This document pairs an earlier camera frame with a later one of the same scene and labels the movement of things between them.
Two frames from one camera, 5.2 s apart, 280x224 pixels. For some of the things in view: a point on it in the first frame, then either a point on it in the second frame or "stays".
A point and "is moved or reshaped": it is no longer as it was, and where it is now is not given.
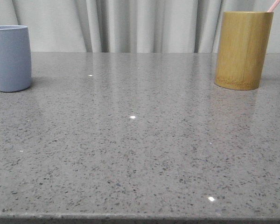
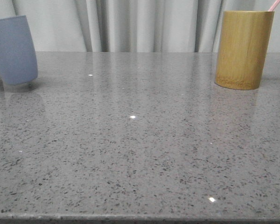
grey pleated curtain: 134,26 stays
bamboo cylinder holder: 243,48 stays
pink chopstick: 275,4 stays
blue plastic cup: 10,57 is moved or reshaped
